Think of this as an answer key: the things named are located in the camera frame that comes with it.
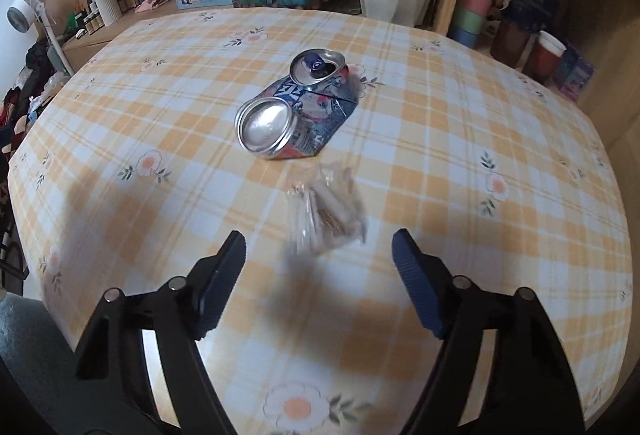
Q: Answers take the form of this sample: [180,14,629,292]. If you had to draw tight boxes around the wooden sideboard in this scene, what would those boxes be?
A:
[60,8,151,66]

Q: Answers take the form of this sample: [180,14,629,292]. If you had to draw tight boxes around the yellow checked floral tablecloth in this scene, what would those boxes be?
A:
[7,6,633,435]

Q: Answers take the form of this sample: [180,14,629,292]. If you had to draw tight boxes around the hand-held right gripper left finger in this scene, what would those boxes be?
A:
[75,230,247,422]

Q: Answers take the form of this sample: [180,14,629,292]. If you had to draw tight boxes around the purple box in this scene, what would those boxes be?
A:
[552,42,596,103]

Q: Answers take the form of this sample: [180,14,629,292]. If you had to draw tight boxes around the row of small brown bottles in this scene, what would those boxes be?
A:
[62,10,103,38]

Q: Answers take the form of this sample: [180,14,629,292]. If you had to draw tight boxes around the brown cup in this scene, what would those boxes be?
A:
[489,18,531,66]

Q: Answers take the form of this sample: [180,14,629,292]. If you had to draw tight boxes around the red cup with white rim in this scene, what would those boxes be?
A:
[522,30,567,85]

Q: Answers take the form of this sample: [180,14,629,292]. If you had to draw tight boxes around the white standing fan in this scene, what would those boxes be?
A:
[6,0,76,76]

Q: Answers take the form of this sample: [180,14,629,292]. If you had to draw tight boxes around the clear plastic wrapper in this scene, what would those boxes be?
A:
[284,164,369,257]

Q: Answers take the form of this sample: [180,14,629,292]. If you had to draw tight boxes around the wooden shelf unit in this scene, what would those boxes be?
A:
[432,0,640,156]

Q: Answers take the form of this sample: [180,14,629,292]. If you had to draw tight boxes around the crushed drink can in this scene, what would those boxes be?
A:
[235,49,360,161]

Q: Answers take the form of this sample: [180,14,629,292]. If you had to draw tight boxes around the pile of clothes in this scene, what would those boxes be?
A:
[0,40,66,156]

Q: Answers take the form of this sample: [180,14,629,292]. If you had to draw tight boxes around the light blue fleece clothing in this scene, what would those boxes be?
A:
[0,292,76,366]

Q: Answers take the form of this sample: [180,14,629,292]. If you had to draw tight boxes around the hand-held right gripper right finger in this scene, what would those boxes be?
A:
[391,228,564,422]

